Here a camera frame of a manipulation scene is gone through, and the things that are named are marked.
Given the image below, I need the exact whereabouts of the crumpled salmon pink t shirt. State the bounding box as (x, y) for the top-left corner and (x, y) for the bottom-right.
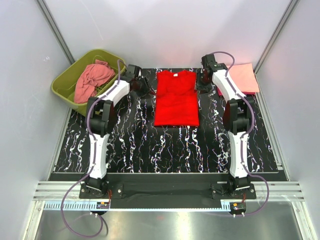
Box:
(73, 59), (116, 104)

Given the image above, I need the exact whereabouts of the olive green plastic basket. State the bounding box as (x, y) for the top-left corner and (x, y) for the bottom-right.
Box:
(51, 49), (126, 116)

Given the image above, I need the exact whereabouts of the red t shirt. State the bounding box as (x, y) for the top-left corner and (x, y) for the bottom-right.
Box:
(154, 70), (200, 127)

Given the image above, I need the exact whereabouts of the folded magenta t shirt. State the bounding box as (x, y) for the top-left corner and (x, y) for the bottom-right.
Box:
(217, 89), (256, 96)

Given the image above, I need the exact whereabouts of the right aluminium frame post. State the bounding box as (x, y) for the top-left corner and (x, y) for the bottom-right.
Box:
(253, 0), (301, 73)

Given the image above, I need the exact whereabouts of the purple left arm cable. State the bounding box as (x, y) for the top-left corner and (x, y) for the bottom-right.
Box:
(59, 59), (109, 237)

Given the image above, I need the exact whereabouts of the folded light pink t shirt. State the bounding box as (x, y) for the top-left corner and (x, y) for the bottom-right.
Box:
(228, 63), (260, 95)

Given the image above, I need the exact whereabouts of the aluminium frame post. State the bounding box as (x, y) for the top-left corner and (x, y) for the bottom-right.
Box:
(35, 0), (75, 65)
(253, 0), (301, 73)

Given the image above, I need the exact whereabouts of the aluminium front rail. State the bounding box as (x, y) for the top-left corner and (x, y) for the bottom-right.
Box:
(33, 181), (304, 201)

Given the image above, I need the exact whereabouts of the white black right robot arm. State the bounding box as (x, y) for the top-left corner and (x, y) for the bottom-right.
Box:
(195, 51), (255, 199)

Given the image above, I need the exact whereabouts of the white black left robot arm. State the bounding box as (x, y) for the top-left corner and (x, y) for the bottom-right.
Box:
(84, 64), (155, 196)

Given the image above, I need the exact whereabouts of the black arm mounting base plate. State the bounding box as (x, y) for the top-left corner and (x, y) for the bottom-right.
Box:
(79, 173), (257, 210)

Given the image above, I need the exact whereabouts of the white slotted cable duct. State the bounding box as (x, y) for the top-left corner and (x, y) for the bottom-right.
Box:
(44, 200), (231, 212)

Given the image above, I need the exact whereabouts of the left aluminium frame post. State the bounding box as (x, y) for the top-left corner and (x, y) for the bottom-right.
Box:
(35, 0), (75, 65)

